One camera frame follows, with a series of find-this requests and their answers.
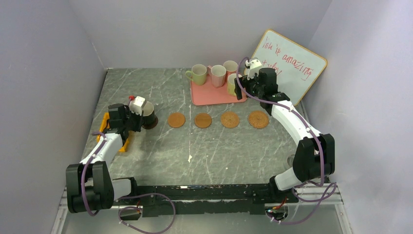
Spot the black mug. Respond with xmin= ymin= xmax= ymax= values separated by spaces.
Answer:
xmin=143 ymin=101 xmax=157 ymax=124

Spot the dark brown wooden coaster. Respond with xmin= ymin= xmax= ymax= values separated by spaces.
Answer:
xmin=142 ymin=118 xmax=158 ymax=130

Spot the green mug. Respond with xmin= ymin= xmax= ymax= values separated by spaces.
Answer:
xmin=185 ymin=64 xmax=207 ymax=86
xmin=227 ymin=73 xmax=237 ymax=97

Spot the light wooden coaster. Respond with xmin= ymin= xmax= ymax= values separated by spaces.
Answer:
xmin=194 ymin=113 xmax=212 ymax=129
xmin=168 ymin=112 xmax=186 ymax=128

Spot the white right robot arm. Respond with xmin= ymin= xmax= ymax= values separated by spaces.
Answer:
xmin=234 ymin=57 xmax=335 ymax=202

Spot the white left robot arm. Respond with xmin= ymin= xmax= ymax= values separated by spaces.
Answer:
xmin=66 ymin=96 xmax=147 ymax=216

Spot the pink mug back right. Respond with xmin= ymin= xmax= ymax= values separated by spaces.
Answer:
xmin=223 ymin=60 xmax=238 ymax=77

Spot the pink mug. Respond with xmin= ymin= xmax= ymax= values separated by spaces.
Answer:
xmin=223 ymin=60 xmax=238 ymax=77
xmin=207 ymin=65 xmax=226 ymax=88

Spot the yellow plastic bin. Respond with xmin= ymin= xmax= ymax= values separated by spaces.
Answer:
xmin=98 ymin=112 xmax=133 ymax=153

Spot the pink mug centre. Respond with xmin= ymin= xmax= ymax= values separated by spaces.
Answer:
xmin=207 ymin=65 xmax=226 ymax=88

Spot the pink serving tray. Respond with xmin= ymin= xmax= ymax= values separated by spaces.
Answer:
xmin=190 ymin=75 xmax=246 ymax=106

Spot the whiteboard with red writing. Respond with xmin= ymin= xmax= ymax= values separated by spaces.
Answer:
xmin=252 ymin=29 xmax=327 ymax=106

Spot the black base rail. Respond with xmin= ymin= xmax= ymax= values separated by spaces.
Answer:
xmin=114 ymin=183 xmax=298 ymax=217

